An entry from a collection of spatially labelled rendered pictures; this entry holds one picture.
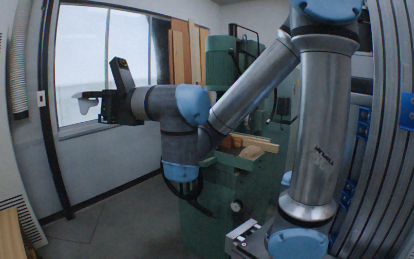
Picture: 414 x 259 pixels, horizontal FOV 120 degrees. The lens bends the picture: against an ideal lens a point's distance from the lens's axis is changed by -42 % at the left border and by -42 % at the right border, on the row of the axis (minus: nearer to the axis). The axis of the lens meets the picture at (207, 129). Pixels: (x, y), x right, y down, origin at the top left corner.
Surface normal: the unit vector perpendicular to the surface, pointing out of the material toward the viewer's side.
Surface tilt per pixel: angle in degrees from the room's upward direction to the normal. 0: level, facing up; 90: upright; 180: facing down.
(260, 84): 104
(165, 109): 90
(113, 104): 90
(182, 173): 92
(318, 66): 90
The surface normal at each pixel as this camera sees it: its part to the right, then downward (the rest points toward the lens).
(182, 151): 0.25, 0.23
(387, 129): -0.76, 0.16
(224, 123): -0.12, 0.48
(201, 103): 0.92, 0.09
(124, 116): -0.40, 0.09
